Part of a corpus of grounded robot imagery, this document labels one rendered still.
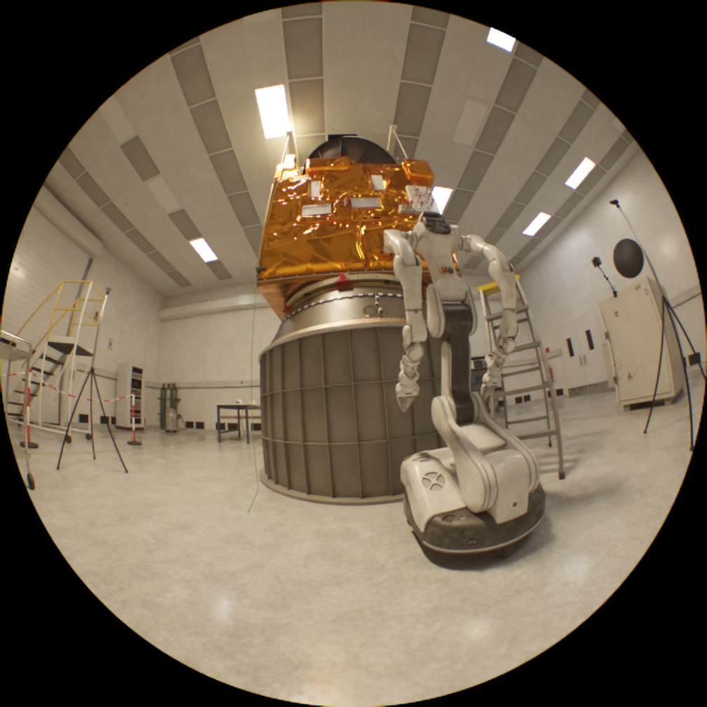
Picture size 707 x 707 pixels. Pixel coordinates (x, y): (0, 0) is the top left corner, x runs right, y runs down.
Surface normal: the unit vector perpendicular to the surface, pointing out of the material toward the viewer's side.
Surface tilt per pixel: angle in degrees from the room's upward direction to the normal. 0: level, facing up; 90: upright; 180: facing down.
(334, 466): 90
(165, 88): 180
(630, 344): 90
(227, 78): 180
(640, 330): 90
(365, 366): 90
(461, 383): 110
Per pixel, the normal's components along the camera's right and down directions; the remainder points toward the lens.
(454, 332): 0.04, 0.11
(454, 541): -0.52, -0.17
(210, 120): 0.07, 0.97
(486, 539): -0.30, -0.21
